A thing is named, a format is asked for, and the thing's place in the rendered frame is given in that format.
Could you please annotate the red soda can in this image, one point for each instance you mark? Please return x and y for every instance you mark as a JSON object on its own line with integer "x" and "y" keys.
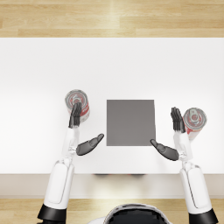
{"x": 78, "y": 104}
{"x": 194, "y": 121}

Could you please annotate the dark grey square mat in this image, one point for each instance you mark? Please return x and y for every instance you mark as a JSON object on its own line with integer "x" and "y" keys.
{"x": 130, "y": 122}

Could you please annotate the dark round robot body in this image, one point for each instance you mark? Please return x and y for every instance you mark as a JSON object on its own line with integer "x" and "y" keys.
{"x": 134, "y": 215}

